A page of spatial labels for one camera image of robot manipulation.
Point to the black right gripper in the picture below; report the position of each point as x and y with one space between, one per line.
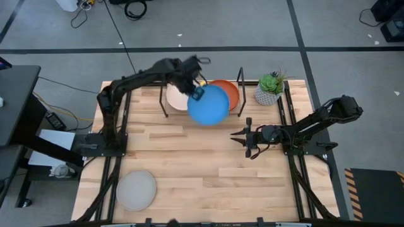
268 135

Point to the black power adapter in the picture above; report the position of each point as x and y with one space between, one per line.
56 121

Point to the black equipment box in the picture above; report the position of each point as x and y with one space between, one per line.
389 9

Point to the succulent in white patterned pot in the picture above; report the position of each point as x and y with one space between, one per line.
268 89

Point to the cream plate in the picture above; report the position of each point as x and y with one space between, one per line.
176 99

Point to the black box with grey panel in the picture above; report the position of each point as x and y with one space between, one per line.
394 31

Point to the grey plate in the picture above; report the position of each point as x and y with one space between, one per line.
135 190

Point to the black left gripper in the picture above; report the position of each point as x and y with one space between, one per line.
184 74

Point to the black side desk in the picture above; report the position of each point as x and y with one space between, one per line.
15 101

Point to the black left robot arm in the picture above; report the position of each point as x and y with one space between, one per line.
139 77

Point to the black aluminium table frame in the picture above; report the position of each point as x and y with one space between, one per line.
233 225

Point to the white floor container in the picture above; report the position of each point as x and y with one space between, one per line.
67 4

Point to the black metal wood shelf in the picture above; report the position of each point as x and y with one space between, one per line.
243 94

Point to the blue plate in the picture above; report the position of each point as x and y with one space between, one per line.
210 108

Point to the white paper sheet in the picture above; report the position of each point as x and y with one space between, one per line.
57 138

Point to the black hazard striped mat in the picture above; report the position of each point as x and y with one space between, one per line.
375 195

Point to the rust orange plate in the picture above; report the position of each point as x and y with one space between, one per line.
232 93

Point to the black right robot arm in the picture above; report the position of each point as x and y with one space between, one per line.
315 121

